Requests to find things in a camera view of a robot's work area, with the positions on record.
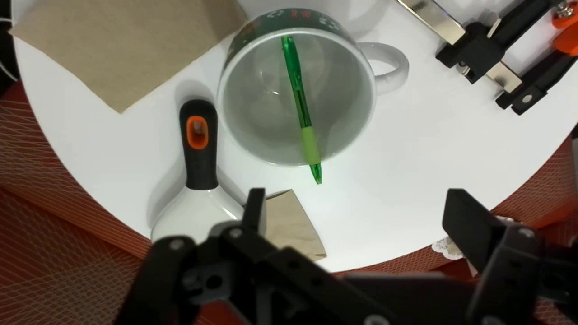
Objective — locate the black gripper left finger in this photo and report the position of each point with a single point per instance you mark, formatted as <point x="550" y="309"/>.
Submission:
<point x="253" y="271"/>

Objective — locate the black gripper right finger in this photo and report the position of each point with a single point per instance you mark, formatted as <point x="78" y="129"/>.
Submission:
<point x="512" y="264"/>

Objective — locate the green pen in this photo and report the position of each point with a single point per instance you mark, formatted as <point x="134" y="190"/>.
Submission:
<point x="298" y="96"/>

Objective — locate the tan wooden block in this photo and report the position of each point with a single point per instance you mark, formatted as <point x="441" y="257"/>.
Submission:
<point x="289" y="228"/>

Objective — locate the crumpled white paper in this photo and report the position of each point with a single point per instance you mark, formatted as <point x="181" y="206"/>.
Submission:
<point x="448" y="248"/>

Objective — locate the white round table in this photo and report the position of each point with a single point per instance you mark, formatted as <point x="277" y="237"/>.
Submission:
<point x="421" y="181"/>

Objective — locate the white mug with green band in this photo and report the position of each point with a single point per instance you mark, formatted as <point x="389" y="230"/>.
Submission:
<point x="259" y="120"/>

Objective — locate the black orange bar clamp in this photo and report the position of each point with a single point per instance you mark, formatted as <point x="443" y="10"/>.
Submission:
<point x="475" y="47"/>

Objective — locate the large brown cardboard sheet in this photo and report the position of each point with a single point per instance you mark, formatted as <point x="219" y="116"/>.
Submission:
<point x="120" y="47"/>

